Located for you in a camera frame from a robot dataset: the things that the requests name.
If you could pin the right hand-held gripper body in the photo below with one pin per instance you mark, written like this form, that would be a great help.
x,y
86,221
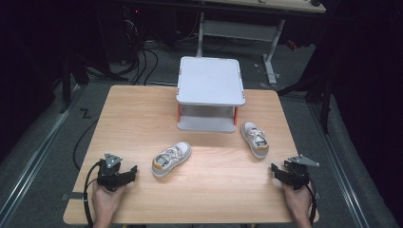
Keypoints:
x,y
297,174

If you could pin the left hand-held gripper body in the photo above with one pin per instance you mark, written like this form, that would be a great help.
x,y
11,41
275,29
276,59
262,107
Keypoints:
x,y
109,175

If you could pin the white sneaker with tan heel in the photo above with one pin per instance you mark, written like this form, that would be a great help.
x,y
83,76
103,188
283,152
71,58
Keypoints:
x,y
256,140
171,158

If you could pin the white two-tier shoe rack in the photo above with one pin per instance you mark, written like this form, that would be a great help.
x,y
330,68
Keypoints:
x,y
209,82

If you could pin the grey tape strip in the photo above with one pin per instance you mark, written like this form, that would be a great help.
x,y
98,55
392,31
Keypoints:
x,y
72,195

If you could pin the dark stand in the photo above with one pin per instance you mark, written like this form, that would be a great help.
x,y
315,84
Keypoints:
x,y
316,85

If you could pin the black metal stand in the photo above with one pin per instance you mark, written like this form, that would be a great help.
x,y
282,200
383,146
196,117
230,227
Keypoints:
x,y
74,76

